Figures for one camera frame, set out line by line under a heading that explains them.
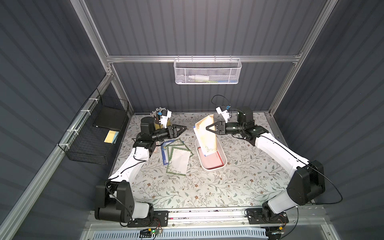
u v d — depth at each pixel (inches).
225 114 27.9
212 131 28.2
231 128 26.6
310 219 29.0
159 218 29.0
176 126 27.8
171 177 34.2
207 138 28.4
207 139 28.4
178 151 37.9
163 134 27.4
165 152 38.7
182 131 28.5
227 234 30.3
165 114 28.4
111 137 29.4
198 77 35.3
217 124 27.3
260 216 28.7
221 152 36.8
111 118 32.5
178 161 36.8
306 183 16.8
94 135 31.2
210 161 36.9
